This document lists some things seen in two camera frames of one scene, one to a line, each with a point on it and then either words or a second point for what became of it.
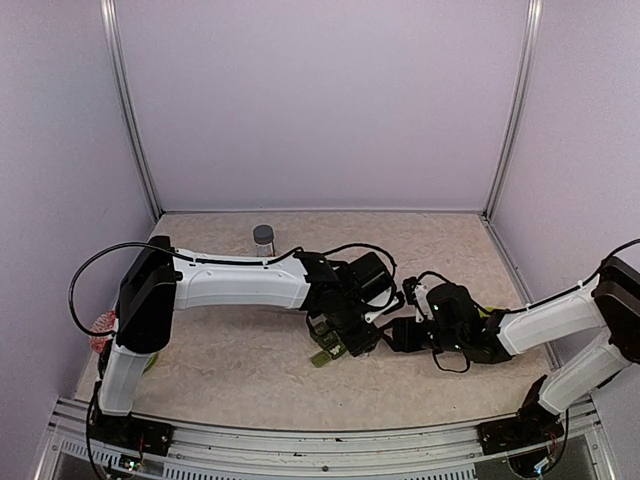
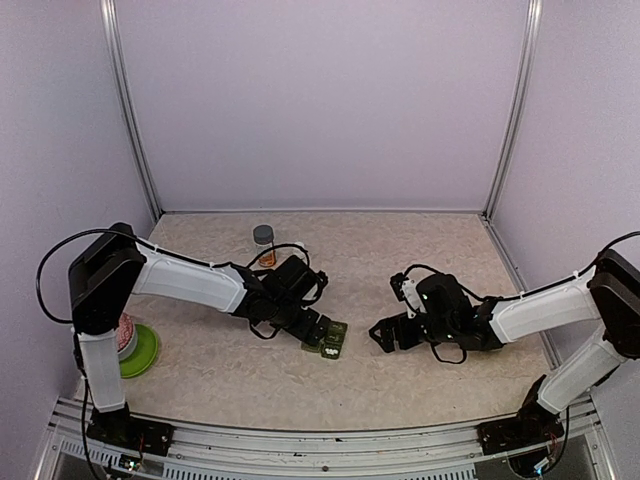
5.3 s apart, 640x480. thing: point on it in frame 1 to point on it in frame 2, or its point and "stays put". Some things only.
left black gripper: (361, 344) to (304, 330)
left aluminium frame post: (111, 21) stays put
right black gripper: (403, 332) stays put
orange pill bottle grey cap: (263, 236) stays put
